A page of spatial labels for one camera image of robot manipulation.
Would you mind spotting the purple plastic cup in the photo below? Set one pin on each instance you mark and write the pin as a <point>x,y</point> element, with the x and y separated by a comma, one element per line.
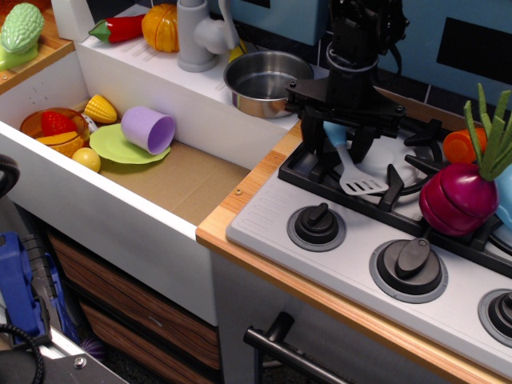
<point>148,129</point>

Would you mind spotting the right black stove knob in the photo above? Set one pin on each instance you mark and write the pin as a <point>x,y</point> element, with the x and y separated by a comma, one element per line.
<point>494,311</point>

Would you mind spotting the green toy bitter gourd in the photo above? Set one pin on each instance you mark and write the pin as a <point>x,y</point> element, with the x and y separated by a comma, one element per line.
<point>20,33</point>

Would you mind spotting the lower wooden drawer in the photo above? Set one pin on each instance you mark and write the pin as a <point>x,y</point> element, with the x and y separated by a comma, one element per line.
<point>167,365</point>

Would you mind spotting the red toy strawberry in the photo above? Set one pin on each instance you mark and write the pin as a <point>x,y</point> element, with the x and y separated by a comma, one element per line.
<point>54,123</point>

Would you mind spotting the black stove knob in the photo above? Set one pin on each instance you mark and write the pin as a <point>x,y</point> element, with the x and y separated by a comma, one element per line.
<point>494,311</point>
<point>409,271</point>
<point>316,228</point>

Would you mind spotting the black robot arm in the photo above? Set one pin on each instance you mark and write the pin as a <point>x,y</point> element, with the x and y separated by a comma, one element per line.
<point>362,32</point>

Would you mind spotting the green plastic plate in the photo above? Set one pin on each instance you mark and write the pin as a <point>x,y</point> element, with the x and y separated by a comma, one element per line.
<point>110,143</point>

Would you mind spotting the middle black stove knob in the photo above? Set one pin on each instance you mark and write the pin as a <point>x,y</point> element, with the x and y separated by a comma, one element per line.
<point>409,271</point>

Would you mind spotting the yellow toy corn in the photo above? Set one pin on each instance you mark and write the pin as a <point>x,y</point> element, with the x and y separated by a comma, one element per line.
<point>100,110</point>

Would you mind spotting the purple toy beet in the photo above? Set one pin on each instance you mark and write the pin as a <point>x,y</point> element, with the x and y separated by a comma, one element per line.
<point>461,197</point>

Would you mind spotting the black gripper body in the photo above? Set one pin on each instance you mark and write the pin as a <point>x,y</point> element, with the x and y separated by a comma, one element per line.
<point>354,105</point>

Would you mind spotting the orange transparent bowl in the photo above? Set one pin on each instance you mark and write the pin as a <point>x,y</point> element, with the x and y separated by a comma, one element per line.
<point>31,126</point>

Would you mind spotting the black stove grate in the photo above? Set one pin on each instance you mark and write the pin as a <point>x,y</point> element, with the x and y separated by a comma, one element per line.
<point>319,177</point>

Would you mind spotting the orange toy carrot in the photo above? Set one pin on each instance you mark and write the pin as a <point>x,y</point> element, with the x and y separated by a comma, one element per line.
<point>458,148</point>

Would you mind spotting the wooden drawer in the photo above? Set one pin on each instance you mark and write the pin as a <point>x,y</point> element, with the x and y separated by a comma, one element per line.
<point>169,327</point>
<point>167,365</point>

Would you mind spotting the blue handled grey spatula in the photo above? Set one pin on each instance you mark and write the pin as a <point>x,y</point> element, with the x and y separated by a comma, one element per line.
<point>352,181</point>

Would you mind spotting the yellow toy banana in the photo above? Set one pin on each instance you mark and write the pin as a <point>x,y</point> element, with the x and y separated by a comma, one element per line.
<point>238,51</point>

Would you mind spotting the left black stove knob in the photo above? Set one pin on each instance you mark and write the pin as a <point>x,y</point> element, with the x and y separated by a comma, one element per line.
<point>316,228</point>

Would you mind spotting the red toy chili pepper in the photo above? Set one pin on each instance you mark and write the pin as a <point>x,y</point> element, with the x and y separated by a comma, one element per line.
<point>118,29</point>

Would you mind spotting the blue clamp tool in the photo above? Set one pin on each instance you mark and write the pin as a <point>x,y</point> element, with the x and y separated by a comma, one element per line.
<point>31,289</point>

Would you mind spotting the grey toy faucet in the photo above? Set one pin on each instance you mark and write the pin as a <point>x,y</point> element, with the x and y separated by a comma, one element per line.
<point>202,39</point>

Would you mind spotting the upper wooden drawer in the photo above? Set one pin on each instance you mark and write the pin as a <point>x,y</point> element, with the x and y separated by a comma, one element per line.
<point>169,327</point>

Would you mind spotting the black oven door handle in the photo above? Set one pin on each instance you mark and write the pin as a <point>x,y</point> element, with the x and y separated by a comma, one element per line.
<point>272,343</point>

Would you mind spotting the orange toy pumpkin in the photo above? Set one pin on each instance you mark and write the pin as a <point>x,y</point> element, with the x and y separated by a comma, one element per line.
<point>160,28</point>

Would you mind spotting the yellow toy lemon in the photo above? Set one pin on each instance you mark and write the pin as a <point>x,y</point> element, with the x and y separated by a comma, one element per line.
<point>88,158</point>

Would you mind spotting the orange toy fruit slice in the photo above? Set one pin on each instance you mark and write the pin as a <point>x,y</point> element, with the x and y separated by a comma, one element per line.
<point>58,139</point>

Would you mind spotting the white box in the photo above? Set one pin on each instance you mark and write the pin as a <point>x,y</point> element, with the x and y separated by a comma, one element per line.
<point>73,19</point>

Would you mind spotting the stainless steel pan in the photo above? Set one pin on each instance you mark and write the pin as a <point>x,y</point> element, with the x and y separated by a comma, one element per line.
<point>257,81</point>

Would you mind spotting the light blue toy pot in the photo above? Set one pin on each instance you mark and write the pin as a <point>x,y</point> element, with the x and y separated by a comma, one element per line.
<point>504,186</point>

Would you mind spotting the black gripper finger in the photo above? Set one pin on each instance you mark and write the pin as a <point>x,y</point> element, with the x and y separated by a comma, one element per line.
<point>363,141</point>
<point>313,135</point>

